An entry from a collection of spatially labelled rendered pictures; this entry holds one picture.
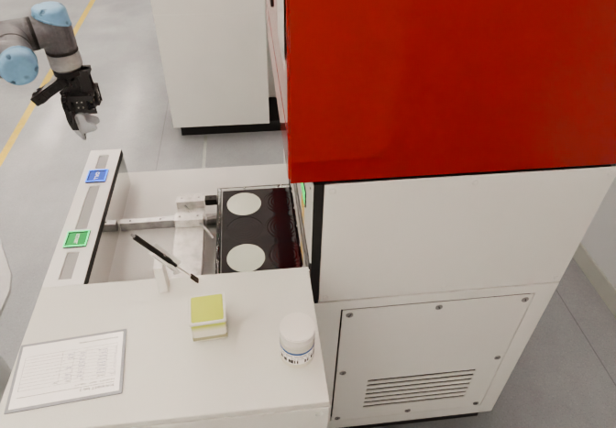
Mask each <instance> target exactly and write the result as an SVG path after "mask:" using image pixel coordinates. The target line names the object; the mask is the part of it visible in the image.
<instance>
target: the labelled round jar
mask: <svg viewBox="0 0 616 428"><path fill-rule="evenodd" d="M314 336H315V324H314V320H313V319H312V318H311V317H310V316H309V315H307V314H305V313H290V314H288V315H286V316H285V317H284V318H283V319H282V320H281V321H280V358H281V360H282V361H283V363H284V364H285V365H287V366H288V367H291V368H303V367H306V366H307V365H309V364H310V363H311V361H312V360H313V358H314V339H315V338H314Z"/></svg>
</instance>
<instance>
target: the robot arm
mask: <svg viewBox="0 0 616 428"><path fill-rule="evenodd" d="M40 49H44V50H45V53H46V56H47V59H48V62H49V65H50V68H51V69H52V71H53V74H54V76H55V78H54V79H52V80H51V81H49V82H48V83H46V84H45V85H44V86H42V87H41V88H40V87H39V88H38V89H37V90H35V92H34V93H33V94H32V97H31V98H30V100H31V101H32V102H33V103H34V104H35V105H36V106H39V105H41V104H45V103H46V102H47V101H48V100H49V99H50V98H51V97H52V96H53V95H54V94H56V93H58V92H60V95H61V98H60V101H61V104H62V108H63V110H64V113H65V115H66V119H67V121H68V123H69V125H70V127H71V129H72V130H73V131H74V132H75V133H76V134H77V135H78V136H79V137H80V138H82V139H83V140H86V133H88V132H92V131H94V130H96V129H97V126H96V124H98V123H99V122H100V120H99V117H98V116H95V115H91V114H97V110H96V106H97V105H100V103H101V101H103V99H102V95H101V93H100V89H99V86H98V82H93V78H92V75H91V70H92V68H91V65H83V61H82V58H81V54H80V51H79V49H78V45H77V42H76V38H75V36H74V32H73V29H72V22H71V21H70V18H69V15H68V12H67V9H66V7H65V6H64V5H63V4H61V3H59V2H53V1H48V2H42V3H40V4H35V5H33V6H32V7H31V16H26V17H21V18H15V19H8V20H3V21H0V79H4V80H6V81H7V82H10V83H12V84H14V85H25V84H28V83H31V82H33V81H34V80H35V79H36V77H37V76H38V73H39V65H38V59H37V56H36V54H35V53H34V51H35V50H40ZM97 89H98V91H97ZM98 92H99V93H98ZM99 95H100V96H99Z"/></svg>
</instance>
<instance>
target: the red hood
mask: <svg viewBox="0 0 616 428"><path fill-rule="evenodd" d="M266 18H267V33H268V40H269V52H270V58H271V65H272V71H273V78H274V84H275V91H276V97H277V104H278V110H279V117H280V129H281V135H282V142H283V148H284V155H285V161H286V168H287V174H288V179H289V180H290V183H304V182H319V181H349V180H364V179H379V178H394V177H410V176H424V175H440V174H456V173H470V172H486V171H501V170H530V169H546V168H562V167H576V166H592V165H607V164H616V0H266Z"/></svg>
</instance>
